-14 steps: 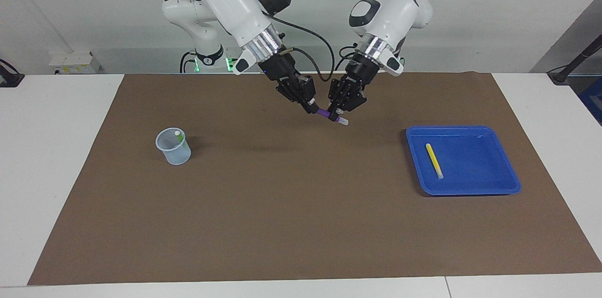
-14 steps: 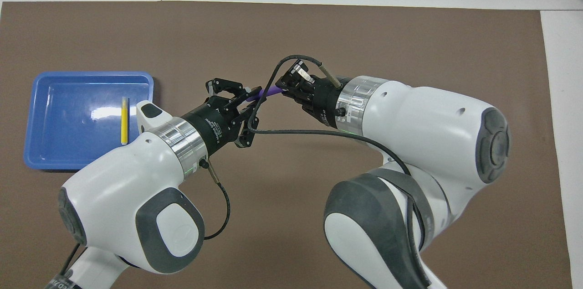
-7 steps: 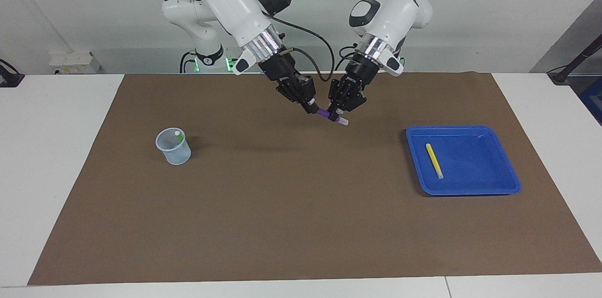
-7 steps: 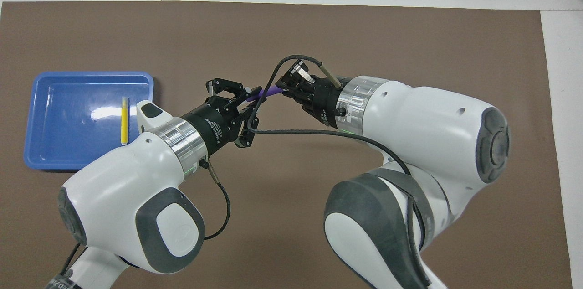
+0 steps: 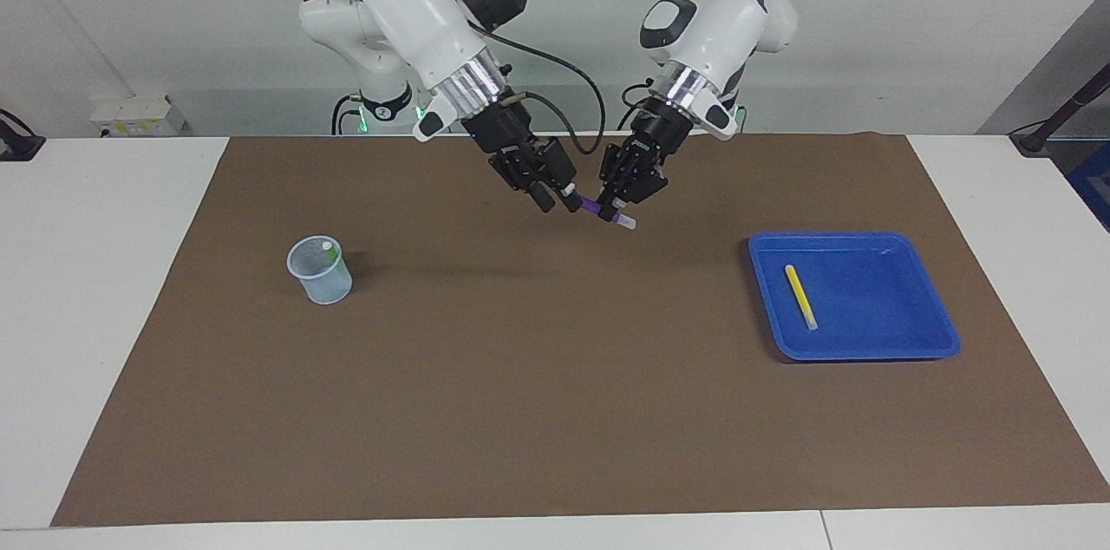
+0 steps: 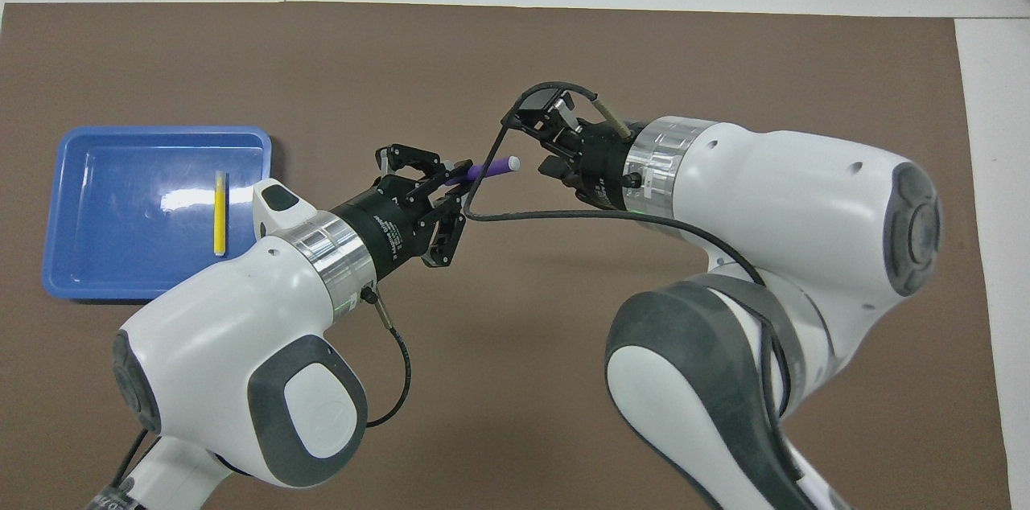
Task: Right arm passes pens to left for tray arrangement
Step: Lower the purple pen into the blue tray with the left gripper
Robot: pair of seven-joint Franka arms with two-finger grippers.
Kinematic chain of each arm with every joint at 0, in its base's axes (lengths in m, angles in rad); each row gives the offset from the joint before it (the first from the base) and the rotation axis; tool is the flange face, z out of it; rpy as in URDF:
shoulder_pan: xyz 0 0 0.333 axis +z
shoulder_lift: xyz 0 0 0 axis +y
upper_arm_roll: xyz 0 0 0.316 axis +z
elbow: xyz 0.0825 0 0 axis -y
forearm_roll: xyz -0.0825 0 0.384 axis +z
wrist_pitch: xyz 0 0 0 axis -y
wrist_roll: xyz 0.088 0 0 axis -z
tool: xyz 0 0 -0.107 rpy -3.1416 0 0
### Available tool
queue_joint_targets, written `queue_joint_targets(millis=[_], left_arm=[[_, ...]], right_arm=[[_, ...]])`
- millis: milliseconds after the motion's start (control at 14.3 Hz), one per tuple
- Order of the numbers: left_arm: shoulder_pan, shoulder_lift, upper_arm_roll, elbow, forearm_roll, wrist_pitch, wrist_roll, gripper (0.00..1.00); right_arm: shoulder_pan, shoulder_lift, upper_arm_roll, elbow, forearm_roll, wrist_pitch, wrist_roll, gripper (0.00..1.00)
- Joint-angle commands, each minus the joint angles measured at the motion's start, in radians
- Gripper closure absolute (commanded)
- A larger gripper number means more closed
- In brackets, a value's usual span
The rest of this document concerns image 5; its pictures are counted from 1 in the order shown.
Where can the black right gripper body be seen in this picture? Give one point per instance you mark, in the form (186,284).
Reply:
(503,127)

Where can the light blue mesh pen cup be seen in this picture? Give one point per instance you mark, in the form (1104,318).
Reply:
(328,290)

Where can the blue crate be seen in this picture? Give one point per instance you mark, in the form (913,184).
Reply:
(1093,186)

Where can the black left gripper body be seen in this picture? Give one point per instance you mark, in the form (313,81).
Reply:
(661,129)

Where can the blue plastic tray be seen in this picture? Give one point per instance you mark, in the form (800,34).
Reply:
(876,298)

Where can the brown table mat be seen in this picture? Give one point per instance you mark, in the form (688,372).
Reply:
(555,402)

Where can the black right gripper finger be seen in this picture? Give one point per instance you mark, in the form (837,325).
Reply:
(559,168)
(525,177)

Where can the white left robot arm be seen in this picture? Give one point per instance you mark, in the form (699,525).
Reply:
(720,21)

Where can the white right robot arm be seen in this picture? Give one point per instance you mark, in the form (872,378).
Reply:
(416,3)

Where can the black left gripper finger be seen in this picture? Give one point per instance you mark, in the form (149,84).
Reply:
(650,179)
(617,177)

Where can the white socket box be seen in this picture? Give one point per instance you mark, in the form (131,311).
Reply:
(139,112)

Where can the purple pen with white cap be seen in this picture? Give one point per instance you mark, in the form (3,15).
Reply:
(591,205)

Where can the yellow pen with white cap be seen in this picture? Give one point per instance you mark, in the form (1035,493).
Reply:
(799,294)

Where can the black stand pole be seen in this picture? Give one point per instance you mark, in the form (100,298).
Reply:
(1071,108)

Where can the black table clamp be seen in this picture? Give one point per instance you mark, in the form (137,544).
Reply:
(17,144)

